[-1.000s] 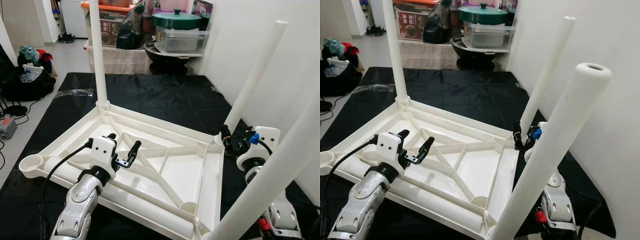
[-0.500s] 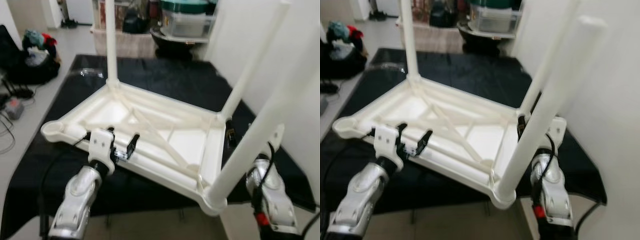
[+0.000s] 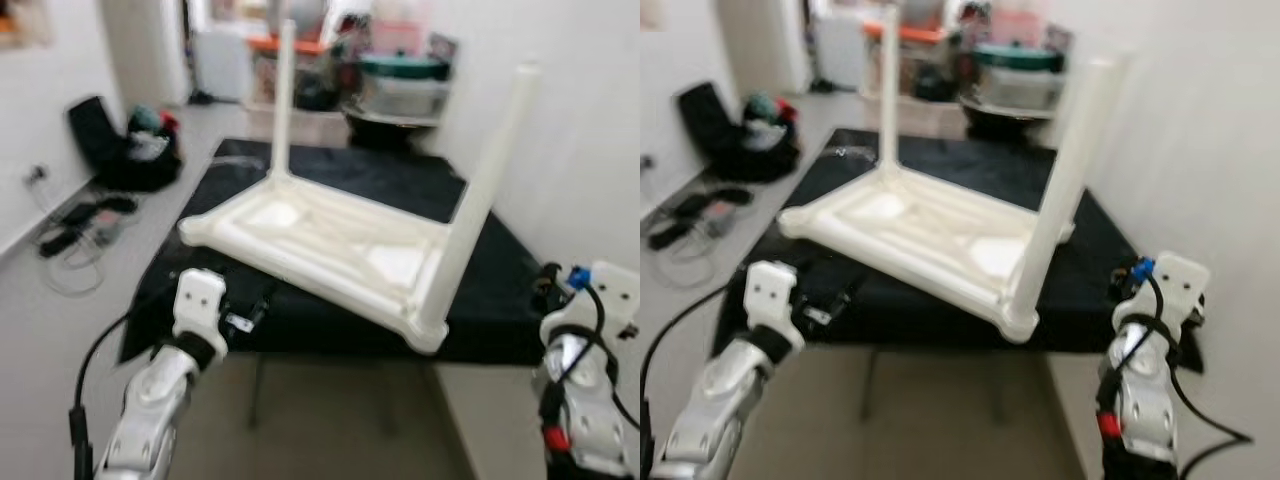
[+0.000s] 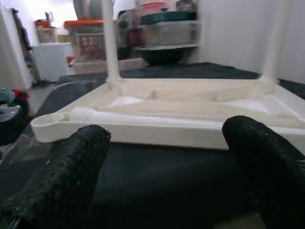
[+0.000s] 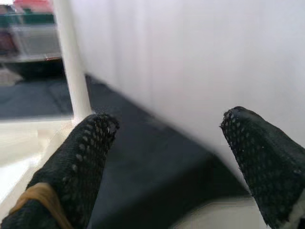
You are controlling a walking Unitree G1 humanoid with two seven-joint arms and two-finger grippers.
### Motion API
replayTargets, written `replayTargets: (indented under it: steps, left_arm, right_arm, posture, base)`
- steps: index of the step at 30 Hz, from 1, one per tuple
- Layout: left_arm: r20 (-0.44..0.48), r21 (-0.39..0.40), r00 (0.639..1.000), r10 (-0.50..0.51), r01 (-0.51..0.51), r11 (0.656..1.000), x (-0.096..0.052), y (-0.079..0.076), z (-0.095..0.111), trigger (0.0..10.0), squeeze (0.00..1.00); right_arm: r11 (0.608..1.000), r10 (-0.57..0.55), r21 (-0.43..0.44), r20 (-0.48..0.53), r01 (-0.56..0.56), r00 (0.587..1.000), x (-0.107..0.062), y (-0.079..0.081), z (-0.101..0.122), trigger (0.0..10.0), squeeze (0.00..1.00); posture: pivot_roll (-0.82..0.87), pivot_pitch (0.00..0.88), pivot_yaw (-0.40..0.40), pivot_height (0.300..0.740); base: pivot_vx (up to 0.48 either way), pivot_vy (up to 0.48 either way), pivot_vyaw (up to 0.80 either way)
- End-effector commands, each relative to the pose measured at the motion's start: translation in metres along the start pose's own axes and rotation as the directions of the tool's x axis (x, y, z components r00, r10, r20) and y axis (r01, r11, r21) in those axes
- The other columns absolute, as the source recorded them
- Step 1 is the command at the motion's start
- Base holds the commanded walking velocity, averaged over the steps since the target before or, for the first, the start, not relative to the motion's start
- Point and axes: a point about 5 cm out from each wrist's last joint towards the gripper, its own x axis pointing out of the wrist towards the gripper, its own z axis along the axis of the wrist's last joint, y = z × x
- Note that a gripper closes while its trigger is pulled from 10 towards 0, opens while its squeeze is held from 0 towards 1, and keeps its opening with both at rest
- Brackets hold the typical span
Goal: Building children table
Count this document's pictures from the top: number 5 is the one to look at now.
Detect pink box red lid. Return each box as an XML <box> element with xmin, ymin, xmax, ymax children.
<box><xmin>13</xmin><ymin>0</ymin><xmax>54</xmax><ymax>11</ymax></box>

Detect white plastic table leg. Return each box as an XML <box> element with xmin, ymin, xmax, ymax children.
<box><xmin>52</xmin><ymin>0</ymin><xmax>93</xmax><ymax>125</ymax></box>

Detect beige cloth covered stand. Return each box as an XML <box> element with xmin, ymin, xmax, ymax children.
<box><xmin>0</xmin><ymin>66</ymin><xmax>23</xmax><ymax>86</ymax></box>

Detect tan rubber band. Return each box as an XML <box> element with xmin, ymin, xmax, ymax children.
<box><xmin>8</xmin><ymin>182</ymin><xmax>72</xmax><ymax>229</ymax></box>

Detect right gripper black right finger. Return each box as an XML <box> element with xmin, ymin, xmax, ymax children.
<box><xmin>219</xmin><ymin>106</ymin><xmax>305</xmax><ymax>227</ymax></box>

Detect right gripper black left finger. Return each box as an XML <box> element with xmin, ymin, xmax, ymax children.
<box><xmin>0</xmin><ymin>113</ymin><xmax>120</xmax><ymax>229</ymax></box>

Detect green pot lid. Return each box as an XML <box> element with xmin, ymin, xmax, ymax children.
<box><xmin>0</xmin><ymin>14</ymin><xmax>57</xmax><ymax>26</ymax></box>

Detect black tablecloth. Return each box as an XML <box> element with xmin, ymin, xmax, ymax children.
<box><xmin>0</xmin><ymin>73</ymin><xmax>253</xmax><ymax>229</ymax></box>

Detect clear plastic storage box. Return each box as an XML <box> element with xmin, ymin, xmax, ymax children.
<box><xmin>7</xmin><ymin>23</ymin><xmax>62</xmax><ymax>59</ymax></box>

